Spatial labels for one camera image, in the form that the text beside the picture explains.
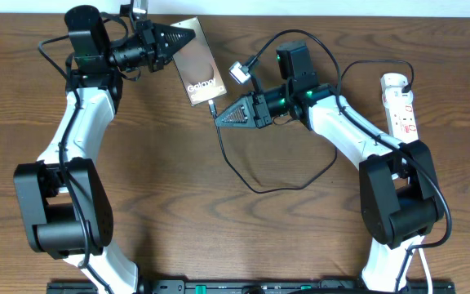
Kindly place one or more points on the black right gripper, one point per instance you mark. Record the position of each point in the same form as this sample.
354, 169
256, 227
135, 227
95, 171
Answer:
255, 110

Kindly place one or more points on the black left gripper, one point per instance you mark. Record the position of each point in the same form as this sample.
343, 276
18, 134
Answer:
150, 46

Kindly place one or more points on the bronze Galaxy smartphone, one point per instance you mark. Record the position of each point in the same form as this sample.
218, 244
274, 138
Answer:
196, 66

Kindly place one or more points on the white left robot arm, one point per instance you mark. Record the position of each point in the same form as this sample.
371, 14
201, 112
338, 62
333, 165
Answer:
64, 208

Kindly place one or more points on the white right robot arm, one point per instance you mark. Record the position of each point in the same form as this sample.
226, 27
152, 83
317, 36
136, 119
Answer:
399, 192

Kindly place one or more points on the white power strip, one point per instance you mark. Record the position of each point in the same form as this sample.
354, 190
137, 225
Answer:
398, 107

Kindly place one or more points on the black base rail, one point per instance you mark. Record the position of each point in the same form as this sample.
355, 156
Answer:
330, 285

